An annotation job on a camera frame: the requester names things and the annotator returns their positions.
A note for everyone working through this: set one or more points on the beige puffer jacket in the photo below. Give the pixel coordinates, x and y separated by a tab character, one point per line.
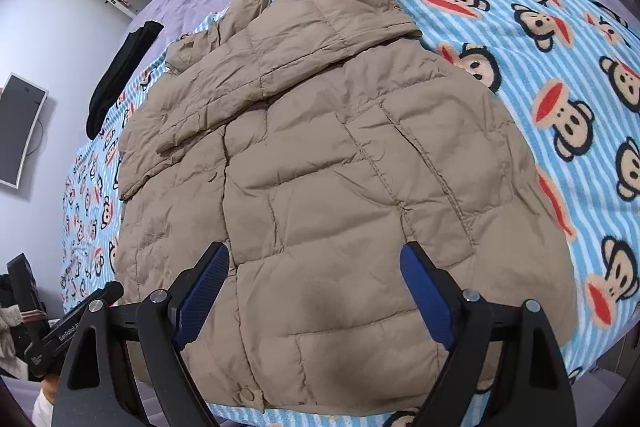
315	138

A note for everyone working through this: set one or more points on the person's left hand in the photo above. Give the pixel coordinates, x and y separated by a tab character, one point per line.
42	412

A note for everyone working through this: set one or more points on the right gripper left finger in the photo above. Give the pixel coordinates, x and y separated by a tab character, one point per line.
194	292

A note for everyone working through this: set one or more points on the wall mounted monitor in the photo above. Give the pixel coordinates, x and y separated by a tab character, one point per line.
21	104

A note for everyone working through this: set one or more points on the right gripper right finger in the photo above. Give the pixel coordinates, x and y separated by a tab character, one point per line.
434	292

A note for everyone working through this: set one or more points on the folded black garment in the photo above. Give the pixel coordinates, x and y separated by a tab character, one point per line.
118	73

